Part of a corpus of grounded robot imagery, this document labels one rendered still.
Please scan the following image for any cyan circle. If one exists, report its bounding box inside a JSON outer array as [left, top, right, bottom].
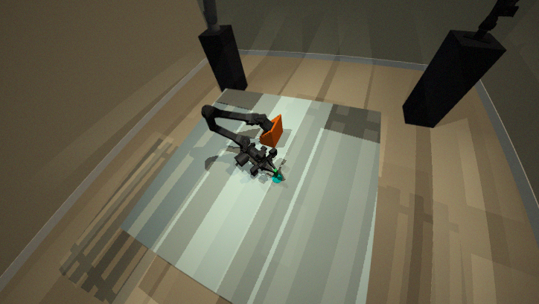
[[272, 174, 282, 183]]

